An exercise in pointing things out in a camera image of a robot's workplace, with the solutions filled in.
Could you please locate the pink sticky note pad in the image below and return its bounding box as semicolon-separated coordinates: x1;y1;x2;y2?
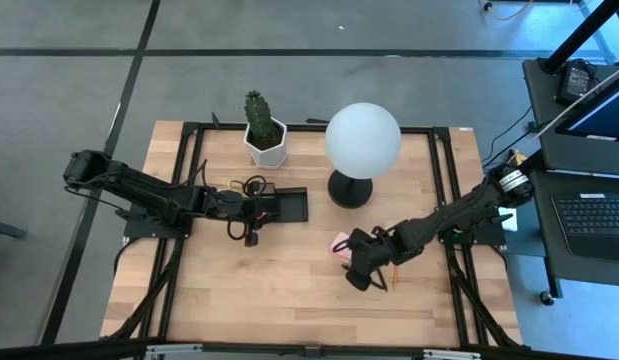
329;230;354;265

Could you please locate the black desk organizer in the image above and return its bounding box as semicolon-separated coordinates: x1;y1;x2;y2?
248;182;310;225

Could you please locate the white hexagonal plant pot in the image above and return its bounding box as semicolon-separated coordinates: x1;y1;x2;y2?
242;117;289;170

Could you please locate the green cactus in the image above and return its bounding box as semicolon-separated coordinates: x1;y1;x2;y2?
243;88;283;146

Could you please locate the white globe table lamp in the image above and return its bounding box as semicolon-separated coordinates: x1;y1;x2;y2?
324;101;403;210

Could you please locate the black rig crossbar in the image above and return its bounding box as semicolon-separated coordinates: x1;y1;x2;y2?
0;338;619;360

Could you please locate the black keyboard tray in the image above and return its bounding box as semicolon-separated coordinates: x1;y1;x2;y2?
531;169;619;264

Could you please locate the black side desk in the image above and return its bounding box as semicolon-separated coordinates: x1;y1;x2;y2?
521;58;619;177

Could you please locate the black keyboard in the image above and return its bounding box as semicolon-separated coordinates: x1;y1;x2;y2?
551;192;619;261

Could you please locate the grey furniture foot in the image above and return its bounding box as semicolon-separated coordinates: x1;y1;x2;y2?
0;217;29;241

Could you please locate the black power adapter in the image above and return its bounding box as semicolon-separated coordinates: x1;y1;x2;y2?
555;59;599;107

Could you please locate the thin white rod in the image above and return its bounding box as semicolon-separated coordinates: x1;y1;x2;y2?
531;63;619;142

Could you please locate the black computer monitor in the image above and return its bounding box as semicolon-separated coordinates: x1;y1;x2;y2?
554;69;619;144

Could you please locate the black stand pole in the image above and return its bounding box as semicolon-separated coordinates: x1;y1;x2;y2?
537;0;619;75

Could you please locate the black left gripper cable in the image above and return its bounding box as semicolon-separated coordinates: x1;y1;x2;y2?
226;174;268;243

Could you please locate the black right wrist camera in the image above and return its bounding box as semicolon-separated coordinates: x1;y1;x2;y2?
344;269;373;293

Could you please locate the black aluminium table frame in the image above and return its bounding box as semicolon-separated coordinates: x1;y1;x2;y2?
101;119;523;351

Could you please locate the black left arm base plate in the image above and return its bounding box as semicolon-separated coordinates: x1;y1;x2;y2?
122;204;193;240

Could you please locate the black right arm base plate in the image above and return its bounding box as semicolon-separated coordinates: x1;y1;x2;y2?
436;224;508;248

